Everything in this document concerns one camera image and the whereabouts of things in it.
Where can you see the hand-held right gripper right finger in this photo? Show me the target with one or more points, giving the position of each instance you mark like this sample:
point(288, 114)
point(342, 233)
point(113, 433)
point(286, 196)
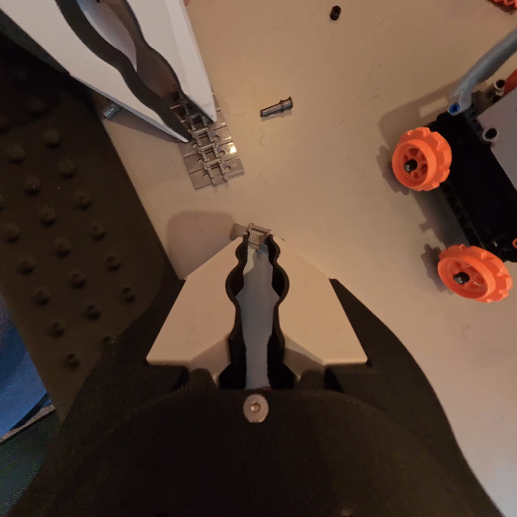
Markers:
point(323, 323)

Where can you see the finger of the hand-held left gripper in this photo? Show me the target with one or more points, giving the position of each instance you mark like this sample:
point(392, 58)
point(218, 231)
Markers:
point(60, 44)
point(177, 40)

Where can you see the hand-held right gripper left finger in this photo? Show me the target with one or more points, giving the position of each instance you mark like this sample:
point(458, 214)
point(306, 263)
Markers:
point(190, 323)

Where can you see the grey clip plate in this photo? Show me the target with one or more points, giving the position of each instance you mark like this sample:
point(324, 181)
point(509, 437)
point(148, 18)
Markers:
point(254, 233)

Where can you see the small black pin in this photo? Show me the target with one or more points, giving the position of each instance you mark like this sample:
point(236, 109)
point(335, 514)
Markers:
point(276, 107)

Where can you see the grey clip plate assembly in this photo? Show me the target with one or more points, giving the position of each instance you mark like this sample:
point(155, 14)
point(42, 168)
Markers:
point(214, 157)

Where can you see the grey tube connector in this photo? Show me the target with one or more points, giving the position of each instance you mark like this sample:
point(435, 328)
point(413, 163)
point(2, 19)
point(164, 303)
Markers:
point(110, 110)

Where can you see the black dimpled foam pad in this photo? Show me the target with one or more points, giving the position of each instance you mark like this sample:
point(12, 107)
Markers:
point(72, 242)

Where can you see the person's leg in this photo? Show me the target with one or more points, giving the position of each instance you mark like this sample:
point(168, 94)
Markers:
point(20, 363)

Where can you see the black toy car orange wheels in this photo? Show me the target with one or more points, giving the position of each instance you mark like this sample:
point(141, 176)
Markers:
point(422, 159)

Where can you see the dark green cloth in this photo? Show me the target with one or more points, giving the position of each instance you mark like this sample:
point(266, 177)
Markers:
point(24, 464)

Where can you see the orange plastic wedge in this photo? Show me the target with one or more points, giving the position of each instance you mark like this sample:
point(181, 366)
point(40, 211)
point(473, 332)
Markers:
point(505, 2)

